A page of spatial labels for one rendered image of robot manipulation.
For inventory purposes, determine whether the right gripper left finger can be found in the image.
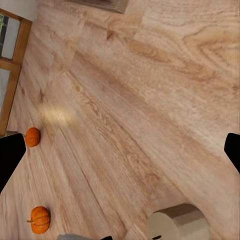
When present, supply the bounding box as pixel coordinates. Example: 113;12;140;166
0;133;26;193

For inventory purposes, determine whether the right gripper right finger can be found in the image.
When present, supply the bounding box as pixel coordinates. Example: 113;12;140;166
224;132;240;173

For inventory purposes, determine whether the pumpkin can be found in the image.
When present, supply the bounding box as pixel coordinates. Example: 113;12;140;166
24;127;40;147
26;206;51;234

